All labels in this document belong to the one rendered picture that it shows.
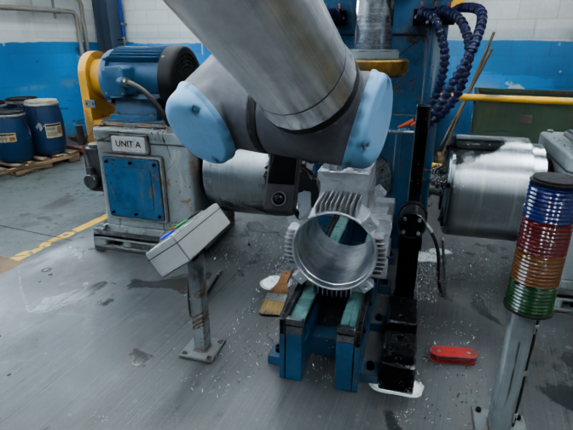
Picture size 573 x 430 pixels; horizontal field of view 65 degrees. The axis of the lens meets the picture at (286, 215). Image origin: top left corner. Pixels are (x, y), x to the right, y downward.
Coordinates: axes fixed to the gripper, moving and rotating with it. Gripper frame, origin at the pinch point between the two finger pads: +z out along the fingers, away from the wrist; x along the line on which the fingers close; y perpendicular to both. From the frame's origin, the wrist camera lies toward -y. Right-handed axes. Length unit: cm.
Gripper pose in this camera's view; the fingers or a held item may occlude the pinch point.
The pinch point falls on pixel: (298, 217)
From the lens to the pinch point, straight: 79.5
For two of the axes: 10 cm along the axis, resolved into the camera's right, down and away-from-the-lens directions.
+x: -9.6, -1.0, 2.6
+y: 2.4, -7.7, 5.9
